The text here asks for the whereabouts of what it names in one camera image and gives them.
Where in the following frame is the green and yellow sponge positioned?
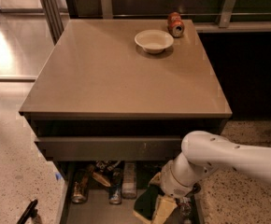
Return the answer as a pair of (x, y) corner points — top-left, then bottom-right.
(133, 185), (162, 224)

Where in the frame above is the grey open middle drawer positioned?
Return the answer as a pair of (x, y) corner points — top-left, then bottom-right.
(58, 161), (205, 224)

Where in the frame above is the grey drawer cabinet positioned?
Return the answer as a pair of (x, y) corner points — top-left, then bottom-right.
(18, 18), (233, 179)

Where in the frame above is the black object on floor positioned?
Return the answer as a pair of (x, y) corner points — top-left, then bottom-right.
(16, 199), (38, 224)

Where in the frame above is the blue can in drawer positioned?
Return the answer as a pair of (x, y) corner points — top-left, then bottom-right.
(108, 168), (122, 204)

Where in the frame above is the grey top drawer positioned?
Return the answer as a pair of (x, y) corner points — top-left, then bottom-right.
(34, 119), (186, 162)

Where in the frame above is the white bowl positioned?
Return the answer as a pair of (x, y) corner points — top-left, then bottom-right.
(135, 30), (174, 54)

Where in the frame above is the crinkled water bottle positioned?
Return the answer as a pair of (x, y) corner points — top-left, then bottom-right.
(178, 197), (192, 224)

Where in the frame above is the brown can in drawer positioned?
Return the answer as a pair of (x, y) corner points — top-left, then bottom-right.
(71, 169), (89, 203)

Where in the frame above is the dark snack bag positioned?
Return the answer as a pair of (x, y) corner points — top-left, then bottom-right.
(86, 161), (121, 188)

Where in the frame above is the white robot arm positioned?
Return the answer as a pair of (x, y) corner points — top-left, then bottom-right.
(152, 131), (271, 224)

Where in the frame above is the clear plastic bottle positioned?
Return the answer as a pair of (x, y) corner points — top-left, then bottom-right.
(121, 161), (137, 199)

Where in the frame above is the orange soda can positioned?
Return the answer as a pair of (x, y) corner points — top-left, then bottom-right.
(167, 12), (184, 37)

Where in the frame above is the metal wall bracket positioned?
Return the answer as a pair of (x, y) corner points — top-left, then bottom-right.
(100, 0), (113, 20)
(217, 0), (236, 28)

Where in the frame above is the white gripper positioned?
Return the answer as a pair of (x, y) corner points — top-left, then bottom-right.
(149, 163), (201, 224)

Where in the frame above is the metal wall bracket right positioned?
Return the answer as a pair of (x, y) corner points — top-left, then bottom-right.
(217, 0), (236, 28)

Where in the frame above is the metal wall bracket left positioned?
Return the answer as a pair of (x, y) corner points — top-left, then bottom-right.
(100, 0), (113, 20)

